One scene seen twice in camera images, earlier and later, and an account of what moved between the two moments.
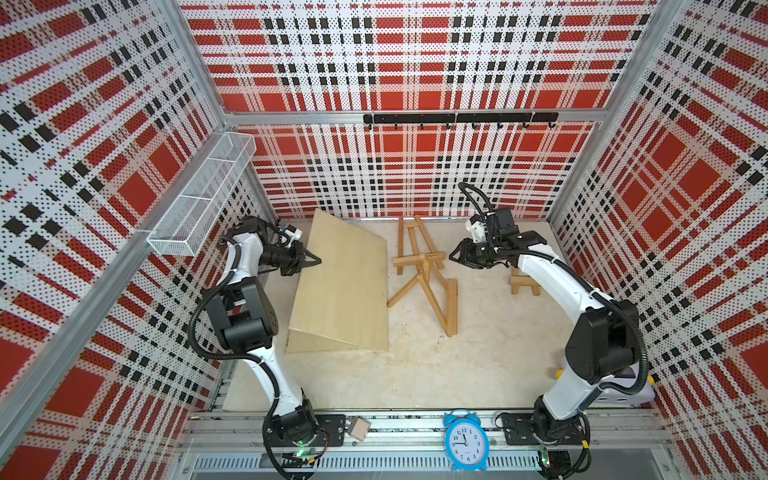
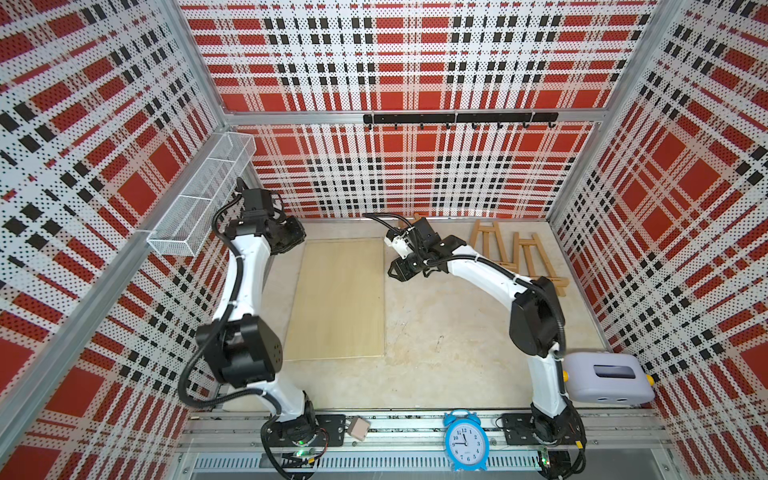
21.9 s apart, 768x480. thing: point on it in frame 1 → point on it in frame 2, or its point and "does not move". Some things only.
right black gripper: x=464 y=248 → x=399 y=271
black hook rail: x=461 y=117 does not move
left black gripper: x=296 y=259 → x=297 y=236
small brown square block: x=358 y=429 does not move
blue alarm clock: x=467 y=443 does not move
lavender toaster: x=630 y=375 does not move
